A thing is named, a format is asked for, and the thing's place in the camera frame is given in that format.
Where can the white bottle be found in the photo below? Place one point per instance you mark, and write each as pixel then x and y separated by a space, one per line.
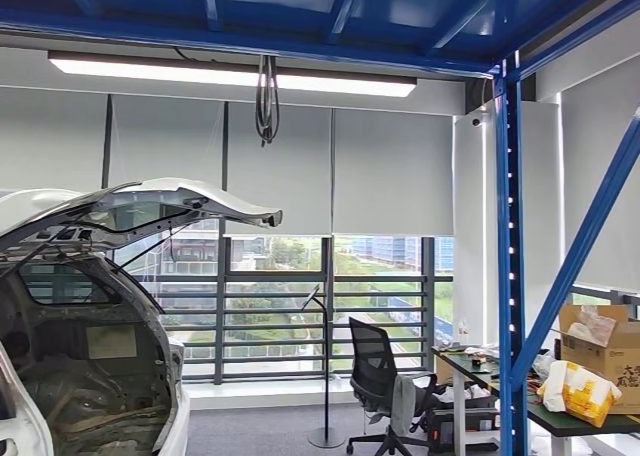
pixel 463 335

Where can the clear plastic wrap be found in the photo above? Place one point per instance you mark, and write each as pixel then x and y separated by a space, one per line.
pixel 592 327

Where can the white car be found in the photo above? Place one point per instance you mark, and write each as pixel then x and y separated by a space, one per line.
pixel 210 201

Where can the grey cloth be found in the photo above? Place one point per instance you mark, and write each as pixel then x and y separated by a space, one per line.
pixel 402 406

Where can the black floor stand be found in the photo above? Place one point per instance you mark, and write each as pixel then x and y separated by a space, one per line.
pixel 326 373

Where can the small black desk device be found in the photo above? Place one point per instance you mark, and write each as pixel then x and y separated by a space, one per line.
pixel 482 365

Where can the grey roller blind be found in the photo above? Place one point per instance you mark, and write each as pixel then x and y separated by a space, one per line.
pixel 580 175
pixel 395 175
pixel 50 142
pixel 300 175
pixel 164 142

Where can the clear plastic bag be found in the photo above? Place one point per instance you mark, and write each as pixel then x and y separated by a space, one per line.
pixel 543 365

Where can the printed cardboard box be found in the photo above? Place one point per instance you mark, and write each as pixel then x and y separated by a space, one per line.
pixel 625 367

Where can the black mesh office chair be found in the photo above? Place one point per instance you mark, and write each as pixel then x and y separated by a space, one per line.
pixel 370 354

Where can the black equipment case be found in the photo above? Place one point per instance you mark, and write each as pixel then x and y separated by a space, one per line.
pixel 480 430

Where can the white and yellow plastic bag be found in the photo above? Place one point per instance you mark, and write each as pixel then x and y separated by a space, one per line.
pixel 580 396

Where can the blue steel storage rack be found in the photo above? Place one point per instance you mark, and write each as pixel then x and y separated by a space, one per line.
pixel 510 241

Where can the long white ceiling lamp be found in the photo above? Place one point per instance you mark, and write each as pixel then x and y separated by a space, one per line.
pixel 150 74

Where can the grey window railing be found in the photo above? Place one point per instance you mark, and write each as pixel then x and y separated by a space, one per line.
pixel 220 307
pixel 600 296

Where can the green top desk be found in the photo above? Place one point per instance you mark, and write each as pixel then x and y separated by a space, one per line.
pixel 459 413

